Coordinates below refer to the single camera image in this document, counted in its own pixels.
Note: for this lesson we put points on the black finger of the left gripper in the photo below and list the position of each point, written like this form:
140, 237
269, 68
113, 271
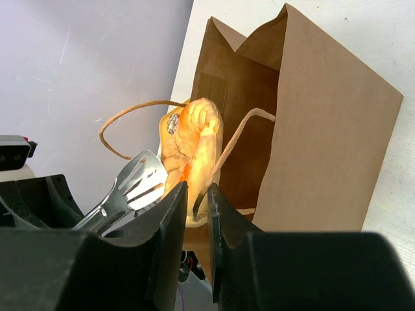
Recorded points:
44, 202

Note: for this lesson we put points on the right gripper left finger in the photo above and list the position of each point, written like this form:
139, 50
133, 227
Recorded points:
134, 267

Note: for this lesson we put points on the yellow plastic tray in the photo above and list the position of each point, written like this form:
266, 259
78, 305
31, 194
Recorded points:
164, 135

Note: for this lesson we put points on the sprinkled chocolate donut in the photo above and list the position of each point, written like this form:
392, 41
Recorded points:
172, 123

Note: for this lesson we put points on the brown paper bag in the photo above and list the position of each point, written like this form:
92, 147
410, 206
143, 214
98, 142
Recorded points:
306, 126

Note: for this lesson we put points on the golden bread roll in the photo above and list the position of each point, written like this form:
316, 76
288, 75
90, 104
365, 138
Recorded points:
191, 154

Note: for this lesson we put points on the metal serving tongs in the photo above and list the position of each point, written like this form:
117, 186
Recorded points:
137, 188

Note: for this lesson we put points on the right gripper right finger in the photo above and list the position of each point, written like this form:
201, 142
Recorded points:
256, 270

